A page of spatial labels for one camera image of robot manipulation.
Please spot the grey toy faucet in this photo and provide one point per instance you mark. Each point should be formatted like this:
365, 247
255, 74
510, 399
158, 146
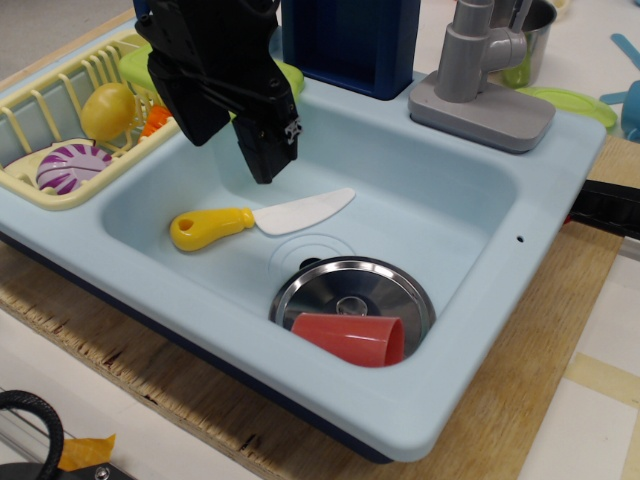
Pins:
458, 99

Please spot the purple toy cabbage slice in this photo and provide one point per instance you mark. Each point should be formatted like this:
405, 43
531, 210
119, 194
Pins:
65, 168

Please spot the yellow tape piece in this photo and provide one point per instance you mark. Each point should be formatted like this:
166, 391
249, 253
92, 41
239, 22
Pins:
86, 452

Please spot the red plastic cup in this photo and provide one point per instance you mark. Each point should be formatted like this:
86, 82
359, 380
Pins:
367, 341

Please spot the light blue toy sink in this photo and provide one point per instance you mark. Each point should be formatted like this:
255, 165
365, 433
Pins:
320, 240

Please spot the dark blue plastic box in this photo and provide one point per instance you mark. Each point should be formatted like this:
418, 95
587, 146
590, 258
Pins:
364, 46

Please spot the orange toy carrot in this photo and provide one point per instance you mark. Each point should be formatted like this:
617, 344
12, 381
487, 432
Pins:
157, 117

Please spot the blue plastic utensil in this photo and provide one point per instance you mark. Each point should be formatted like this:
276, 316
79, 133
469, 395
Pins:
629, 50

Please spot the wooden base board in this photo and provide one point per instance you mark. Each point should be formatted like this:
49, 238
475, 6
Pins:
350, 400

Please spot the steel pot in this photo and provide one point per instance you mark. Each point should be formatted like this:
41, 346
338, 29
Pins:
537, 26

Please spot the steel pot lid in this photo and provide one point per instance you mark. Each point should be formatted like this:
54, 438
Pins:
356, 285

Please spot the black clamp bar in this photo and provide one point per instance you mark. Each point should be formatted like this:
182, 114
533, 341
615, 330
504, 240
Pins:
609, 207

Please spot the yellow toy lemon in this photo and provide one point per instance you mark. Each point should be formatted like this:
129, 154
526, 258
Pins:
108, 112

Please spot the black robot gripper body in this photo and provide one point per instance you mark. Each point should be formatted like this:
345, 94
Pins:
216, 51

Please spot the yellow handled toy knife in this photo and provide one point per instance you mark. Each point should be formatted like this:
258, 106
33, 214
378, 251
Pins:
195, 230

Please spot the green plastic plate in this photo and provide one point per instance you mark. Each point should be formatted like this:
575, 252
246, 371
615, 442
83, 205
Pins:
574, 102

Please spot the pale yellow dish rack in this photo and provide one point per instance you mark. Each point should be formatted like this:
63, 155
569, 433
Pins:
45, 108

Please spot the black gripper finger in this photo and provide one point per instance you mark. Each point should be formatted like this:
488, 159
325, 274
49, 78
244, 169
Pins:
268, 139
198, 118

